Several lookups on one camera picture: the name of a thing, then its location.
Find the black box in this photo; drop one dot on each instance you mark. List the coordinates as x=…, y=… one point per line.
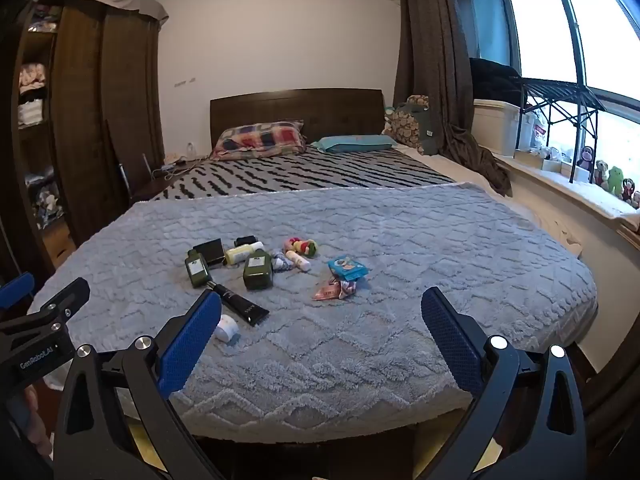
x=211, y=251

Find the cream yellow bottle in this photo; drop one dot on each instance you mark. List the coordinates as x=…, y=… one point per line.
x=242, y=254

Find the large window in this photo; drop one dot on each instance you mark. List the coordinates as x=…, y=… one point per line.
x=540, y=25

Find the white pink tube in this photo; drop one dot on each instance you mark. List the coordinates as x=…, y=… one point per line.
x=299, y=261

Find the dark wooden headboard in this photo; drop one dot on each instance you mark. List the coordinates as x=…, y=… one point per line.
x=300, y=105

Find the white container with red label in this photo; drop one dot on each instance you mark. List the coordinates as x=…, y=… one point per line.
x=540, y=132

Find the small green bottle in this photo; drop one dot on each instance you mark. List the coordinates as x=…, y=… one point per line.
x=196, y=269

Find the black striped bedsheet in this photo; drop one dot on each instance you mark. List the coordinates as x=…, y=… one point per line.
x=310, y=175

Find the white storage box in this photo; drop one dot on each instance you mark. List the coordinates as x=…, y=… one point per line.
x=495, y=127

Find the small black pouch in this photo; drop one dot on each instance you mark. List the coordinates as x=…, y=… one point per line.
x=246, y=241

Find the black tube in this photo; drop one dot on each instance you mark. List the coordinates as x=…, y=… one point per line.
x=242, y=305

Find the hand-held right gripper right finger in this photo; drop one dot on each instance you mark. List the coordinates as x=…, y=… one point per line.
x=450, y=345

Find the brown curtain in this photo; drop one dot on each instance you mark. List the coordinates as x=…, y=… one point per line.
x=432, y=60

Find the blue packet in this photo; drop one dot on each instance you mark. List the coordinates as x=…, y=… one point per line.
x=347, y=268

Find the small white jar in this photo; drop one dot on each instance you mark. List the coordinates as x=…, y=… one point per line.
x=227, y=329

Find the black folding rack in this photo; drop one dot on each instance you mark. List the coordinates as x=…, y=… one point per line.
x=560, y=92

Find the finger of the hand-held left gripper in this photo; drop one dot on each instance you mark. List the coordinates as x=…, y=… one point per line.
x=60, y=302
x=15, y=290

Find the grey textured blanket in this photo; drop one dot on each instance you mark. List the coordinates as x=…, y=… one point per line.
x=375, y=335

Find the brown patterned cushion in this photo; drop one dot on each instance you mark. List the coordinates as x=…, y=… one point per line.
x=405, y=127

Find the brown wooden wardrobe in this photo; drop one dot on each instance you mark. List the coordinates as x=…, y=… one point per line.
x=110, y=125

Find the folded white clothes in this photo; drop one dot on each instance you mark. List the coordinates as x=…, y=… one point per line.
x=30, y=112

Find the brown monkey plush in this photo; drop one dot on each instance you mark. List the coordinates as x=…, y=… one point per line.
x=587, y=157

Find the teal pillow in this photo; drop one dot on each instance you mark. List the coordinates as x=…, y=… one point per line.
x=352, y=143

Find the pink packet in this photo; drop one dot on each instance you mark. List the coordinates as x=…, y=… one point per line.
x=334, y=291

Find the black cloth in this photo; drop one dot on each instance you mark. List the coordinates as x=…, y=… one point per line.
x=492, y=77

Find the small patterned packet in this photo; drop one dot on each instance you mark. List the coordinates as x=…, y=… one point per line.
x=281, y=261

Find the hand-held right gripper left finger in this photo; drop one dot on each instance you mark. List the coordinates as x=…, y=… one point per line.
x=190, y=340

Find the colourful small toy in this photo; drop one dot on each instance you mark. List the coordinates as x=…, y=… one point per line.
x=302, y=246

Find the folded pink clothes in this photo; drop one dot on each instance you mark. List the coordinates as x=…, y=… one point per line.
x=32, y=75

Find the green frog plush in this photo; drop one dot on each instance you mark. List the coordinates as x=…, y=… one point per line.
x=616, y=180

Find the small brown plush toy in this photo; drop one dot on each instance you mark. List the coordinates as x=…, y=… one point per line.
x=601, y=172

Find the plaid pillow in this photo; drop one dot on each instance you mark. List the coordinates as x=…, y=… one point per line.
x=260, y=140

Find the large green bottle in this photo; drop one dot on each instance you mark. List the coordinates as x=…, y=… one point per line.
x=258, y=272

